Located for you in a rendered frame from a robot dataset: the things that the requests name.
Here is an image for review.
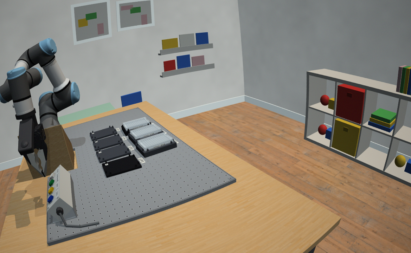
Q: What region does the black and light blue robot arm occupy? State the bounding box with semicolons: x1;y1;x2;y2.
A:
0;38;80;155

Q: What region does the black l-shaped locator bracket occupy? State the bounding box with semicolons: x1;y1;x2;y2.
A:
128;133;140;145

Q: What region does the grey operator panel with coloured buttons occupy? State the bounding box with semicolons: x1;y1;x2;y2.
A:
47;165;99;228

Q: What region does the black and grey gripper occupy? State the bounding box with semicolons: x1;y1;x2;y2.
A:
15;108;47;177

